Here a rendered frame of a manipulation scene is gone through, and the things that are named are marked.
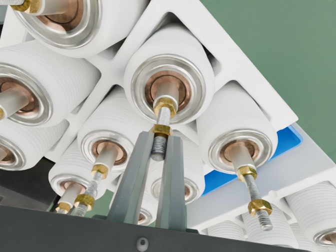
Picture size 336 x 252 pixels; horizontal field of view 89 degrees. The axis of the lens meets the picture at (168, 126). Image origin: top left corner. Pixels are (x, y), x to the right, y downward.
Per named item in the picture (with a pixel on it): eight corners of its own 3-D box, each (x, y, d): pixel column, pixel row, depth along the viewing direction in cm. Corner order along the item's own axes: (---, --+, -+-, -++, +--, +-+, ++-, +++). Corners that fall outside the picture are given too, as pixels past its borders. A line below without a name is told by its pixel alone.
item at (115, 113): (151, 67, 34) (127, 114, 19) (165, 108, 39) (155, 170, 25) (109, 79, 36) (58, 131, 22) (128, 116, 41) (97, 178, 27)
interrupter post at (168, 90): (164, 75, 17) (161, 89, 14) (184, 88, 17) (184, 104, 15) (152, 94, 18) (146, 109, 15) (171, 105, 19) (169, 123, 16)
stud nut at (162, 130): (144, 126, 12) (141, 134, 11) (167, 119, 11) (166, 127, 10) (155, 147, 13) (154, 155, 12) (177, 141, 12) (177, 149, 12)
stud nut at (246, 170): (251, 177, 19) (254, 183, 19) (236, 177, 20) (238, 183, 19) (256, 165, 18) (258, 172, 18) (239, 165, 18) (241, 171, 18)
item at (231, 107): (240, 107, 38) (277, 172, 23) (197, 115, 40) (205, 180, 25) (239, 63, 32) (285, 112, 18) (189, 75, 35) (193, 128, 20)
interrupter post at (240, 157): (248, 156, 22) (257, 177, 19) (228, 158, 23) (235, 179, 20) (248, 142, 21) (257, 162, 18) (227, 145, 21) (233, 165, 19)
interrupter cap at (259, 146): (269, 167, 23) (271, 171, 22) (211, 173, 24) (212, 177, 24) (272, 121, 19) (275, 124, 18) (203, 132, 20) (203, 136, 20)
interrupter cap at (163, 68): (156, 34, 15) (154, 35, 14) (221, 83, 17) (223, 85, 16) (119, 99, 19) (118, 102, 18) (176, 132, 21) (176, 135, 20)
